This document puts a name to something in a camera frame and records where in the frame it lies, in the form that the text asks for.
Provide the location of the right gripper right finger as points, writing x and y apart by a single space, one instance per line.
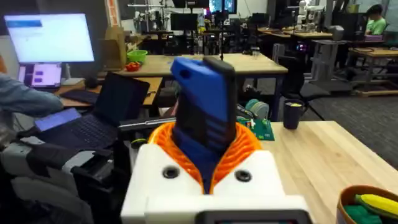
255 174

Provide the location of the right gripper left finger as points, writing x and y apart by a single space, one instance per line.
155 174

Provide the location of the blue electric screwdriver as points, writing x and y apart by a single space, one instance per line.
205 99

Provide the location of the green board with blocks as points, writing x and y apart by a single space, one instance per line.
262 129

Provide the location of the pale green tape rolls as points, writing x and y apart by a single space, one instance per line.
258 109

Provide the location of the dark blue cup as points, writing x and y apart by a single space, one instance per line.
292 115

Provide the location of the black open laptop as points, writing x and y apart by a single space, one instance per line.
93 124

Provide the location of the wooden side desk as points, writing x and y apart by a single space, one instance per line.
154 90

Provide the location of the black office chair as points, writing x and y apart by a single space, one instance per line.
295 81

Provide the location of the black keyboard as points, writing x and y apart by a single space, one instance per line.
81 96

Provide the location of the red toy vegetables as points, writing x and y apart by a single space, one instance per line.
132 66

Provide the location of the wooden table with dark legs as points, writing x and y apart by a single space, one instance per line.
255 63

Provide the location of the black computer mouse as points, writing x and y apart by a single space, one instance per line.
91 82

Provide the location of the brown tub with toys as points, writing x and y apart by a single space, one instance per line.
370 207

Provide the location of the green plastic bowl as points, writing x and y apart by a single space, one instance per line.
137 56

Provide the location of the brown paper bag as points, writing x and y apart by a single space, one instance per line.
113 49

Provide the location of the small laptop with pink screen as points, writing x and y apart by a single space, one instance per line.
42 75

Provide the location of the large computer monitor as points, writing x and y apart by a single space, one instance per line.
49 37

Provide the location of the person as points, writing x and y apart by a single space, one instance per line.
376 25

